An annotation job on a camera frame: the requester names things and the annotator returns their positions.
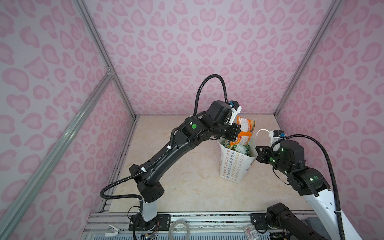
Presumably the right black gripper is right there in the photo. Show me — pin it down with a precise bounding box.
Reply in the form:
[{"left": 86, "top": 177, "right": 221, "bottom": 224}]
[{"left": 253, "top": 144, "right": 292, "bottom": 176}]

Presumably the clear coiled tube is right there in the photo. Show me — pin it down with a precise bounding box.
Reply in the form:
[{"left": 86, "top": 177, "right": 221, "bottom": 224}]
[{"left": 168, "top": 219, "right": 191, "bottom": 240}]

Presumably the grey foam block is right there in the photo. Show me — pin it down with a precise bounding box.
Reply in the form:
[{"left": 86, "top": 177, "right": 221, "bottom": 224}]
[{"left": 307, "top": 217, "right": 324, "bottom": 235}]

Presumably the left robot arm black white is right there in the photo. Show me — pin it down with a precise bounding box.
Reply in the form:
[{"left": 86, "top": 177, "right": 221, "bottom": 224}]
[{"left": 130, "top": 100, "right": 242, "bottom": 223}]

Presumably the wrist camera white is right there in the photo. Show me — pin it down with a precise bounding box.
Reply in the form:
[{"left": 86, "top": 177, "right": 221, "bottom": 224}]
[
  {"left": 228, "top": 101, "right": 242, "bottom": 126},
  {"left": 269, "top": 130, "right": 286, "bottom": 147}
]

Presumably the white paper bag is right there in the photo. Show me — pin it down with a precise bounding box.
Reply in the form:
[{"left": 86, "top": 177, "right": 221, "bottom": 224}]
[{"left": 218, "top": 129, "right": 273, "bottom": 183}]

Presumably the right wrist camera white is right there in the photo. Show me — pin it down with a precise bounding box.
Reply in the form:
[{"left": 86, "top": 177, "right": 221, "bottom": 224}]
[{"left": 269, "top": 130, "right": 286, "bottom": 147}]

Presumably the green snack packet back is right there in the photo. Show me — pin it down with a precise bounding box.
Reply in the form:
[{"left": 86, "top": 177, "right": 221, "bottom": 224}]
[{"left": 222, "top": 141, "right": 251, "bottom": 157}]

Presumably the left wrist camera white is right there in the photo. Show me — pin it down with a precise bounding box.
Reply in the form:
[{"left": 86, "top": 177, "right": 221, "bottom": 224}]
[{"left": 228, "top": 101, "right": 242, "bottom": 126}]

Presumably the small clear plastic packet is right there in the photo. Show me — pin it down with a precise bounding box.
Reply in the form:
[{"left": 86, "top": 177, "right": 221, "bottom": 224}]
[{"left": 243, "top": 225, "right": 260, "bottom": 240}]

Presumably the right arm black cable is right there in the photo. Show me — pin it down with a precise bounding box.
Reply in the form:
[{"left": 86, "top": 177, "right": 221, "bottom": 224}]
[{"left": 284, "top": 134, "right": 346, "bottom": 240}]

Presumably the white clip tool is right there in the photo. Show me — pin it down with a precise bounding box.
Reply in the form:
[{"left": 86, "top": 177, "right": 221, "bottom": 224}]
[{"left": 105, "top": 225, "right": 123, "bottom": 238}]

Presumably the orange snack packet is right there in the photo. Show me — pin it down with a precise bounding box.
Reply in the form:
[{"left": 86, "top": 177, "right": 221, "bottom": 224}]
[{"left": 230, "top": 117, "right": 256, "bottom": 146}]

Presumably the aluminium frame strut left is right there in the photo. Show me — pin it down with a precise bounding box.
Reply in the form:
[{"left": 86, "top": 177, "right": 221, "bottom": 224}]
[{"left": 1, "top": 72, "right": 113, "bottom": 240}]

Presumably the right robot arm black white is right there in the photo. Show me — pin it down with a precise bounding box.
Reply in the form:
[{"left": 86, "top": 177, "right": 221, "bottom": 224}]
[{"left": 256, "top": 139, "right": 361, "bottom": 240}]

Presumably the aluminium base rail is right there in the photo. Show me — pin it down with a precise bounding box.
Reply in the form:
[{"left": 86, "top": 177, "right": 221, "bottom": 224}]
[{"left": 80, "top": 209, "right": 346, "bottom": 240}]

